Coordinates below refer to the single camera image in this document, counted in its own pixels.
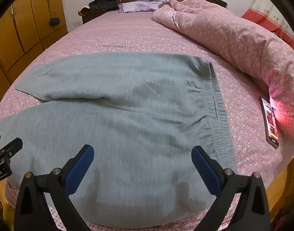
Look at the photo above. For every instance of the bed with pink floral sheet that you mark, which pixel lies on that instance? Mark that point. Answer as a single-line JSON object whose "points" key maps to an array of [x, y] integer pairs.
{"points": [[137, 33]]}

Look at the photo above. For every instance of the pink floral quilt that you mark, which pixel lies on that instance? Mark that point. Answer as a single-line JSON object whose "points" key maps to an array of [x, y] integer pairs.
{"points": [[233, 36]]}

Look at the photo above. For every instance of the black smartphone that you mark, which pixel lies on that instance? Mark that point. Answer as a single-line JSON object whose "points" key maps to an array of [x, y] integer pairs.
{"points": [[269, 120]]}

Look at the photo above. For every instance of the grey pants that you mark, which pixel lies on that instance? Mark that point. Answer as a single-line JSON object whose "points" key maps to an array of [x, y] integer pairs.
{"points": [[125, 101]]}

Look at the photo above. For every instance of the dark wooden nightstand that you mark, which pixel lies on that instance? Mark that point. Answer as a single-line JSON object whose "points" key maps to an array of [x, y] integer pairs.
{"points": [[91, 17]]}

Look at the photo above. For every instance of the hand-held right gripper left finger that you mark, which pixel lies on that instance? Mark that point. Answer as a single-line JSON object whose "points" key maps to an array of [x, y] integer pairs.
{"points": [[79, 170]]}

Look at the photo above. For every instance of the white and red printed cloth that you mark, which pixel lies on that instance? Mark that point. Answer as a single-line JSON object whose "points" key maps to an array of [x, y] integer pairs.
{"points": [[269, 12]]}

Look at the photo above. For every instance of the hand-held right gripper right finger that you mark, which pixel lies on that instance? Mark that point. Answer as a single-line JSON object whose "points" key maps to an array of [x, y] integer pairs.
{"points": [[207, 170]]}

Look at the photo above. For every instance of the white wall socket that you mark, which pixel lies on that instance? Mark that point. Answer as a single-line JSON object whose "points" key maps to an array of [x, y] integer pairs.
{"points": [[77, 23]]}

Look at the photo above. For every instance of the wooden wardrobe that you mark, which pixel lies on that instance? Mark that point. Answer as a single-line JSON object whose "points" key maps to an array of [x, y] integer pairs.
{"points": [[29, 16]]}

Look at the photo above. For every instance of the dark clothing pile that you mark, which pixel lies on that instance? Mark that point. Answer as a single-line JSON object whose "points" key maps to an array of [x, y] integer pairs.
{"points": [[103, 3]]}

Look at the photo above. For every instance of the brown crumpled item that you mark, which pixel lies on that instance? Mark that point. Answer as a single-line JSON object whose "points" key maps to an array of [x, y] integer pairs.
{"points": [[83, 10]]}

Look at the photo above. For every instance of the black pouch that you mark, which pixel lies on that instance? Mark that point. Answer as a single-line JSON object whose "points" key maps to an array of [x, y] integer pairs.
{"points": [[54, 21]]}

